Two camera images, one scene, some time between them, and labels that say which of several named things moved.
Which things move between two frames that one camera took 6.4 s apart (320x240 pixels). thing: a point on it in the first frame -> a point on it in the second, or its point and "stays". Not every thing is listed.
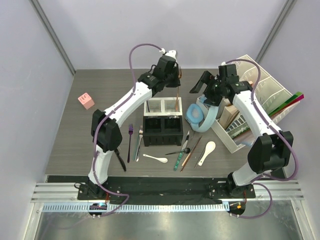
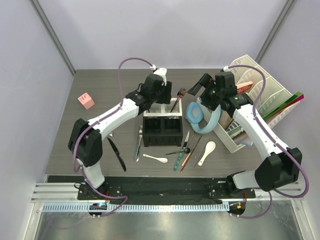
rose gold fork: [180, 74] -> [182, 92]
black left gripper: [176, 83] -> [166, 96]
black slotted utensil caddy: [163, 130] stays
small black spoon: [186, 150] stays
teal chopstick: [134, 155] stays
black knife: [120, 159] stays
